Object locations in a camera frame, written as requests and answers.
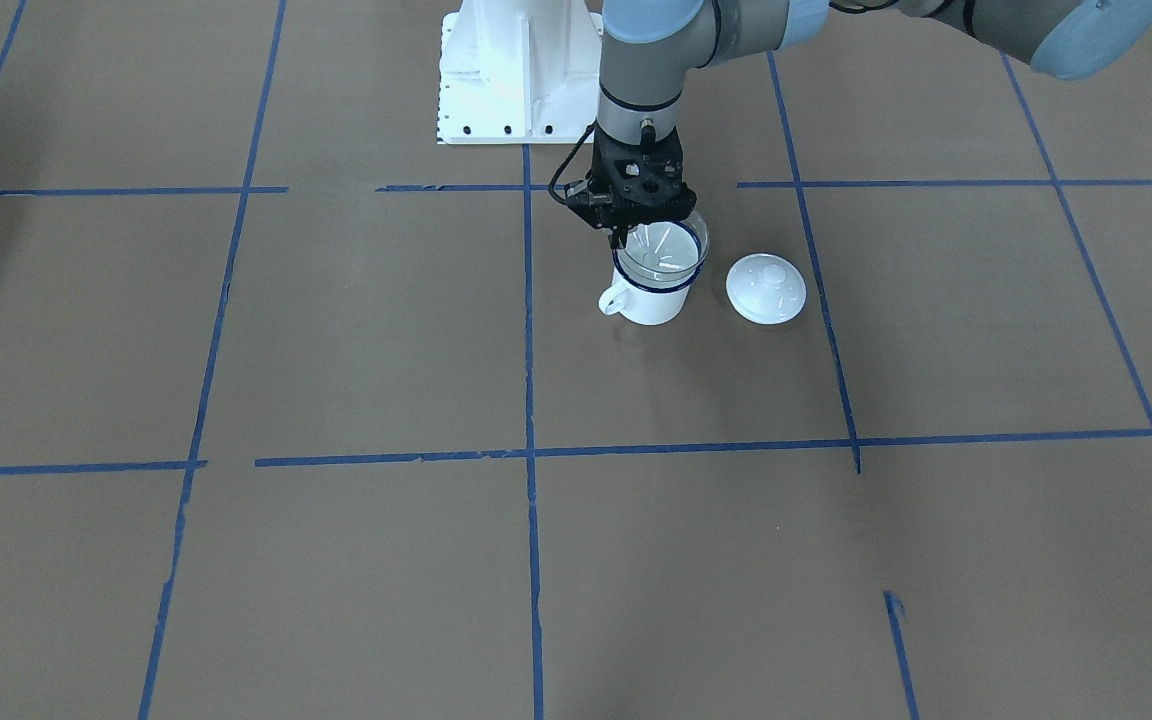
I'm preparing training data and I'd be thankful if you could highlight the clear glass funnel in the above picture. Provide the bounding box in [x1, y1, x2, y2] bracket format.
[613, 210, 710, 293]

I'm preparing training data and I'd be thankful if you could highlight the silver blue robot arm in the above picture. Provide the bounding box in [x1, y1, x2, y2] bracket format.
[547, 1, 1152, 250]

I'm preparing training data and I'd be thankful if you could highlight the white enamel cup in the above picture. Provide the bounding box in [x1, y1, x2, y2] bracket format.
[596, 222, 710, 325]

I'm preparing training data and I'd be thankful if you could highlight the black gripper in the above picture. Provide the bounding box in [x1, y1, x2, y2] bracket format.
[564, 124, 698, 250]

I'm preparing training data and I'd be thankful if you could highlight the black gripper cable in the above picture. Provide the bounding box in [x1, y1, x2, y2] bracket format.
[547, 126, 599, 209]

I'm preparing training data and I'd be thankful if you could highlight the white column base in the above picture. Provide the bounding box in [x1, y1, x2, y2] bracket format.
[435, 1, 602, 145]

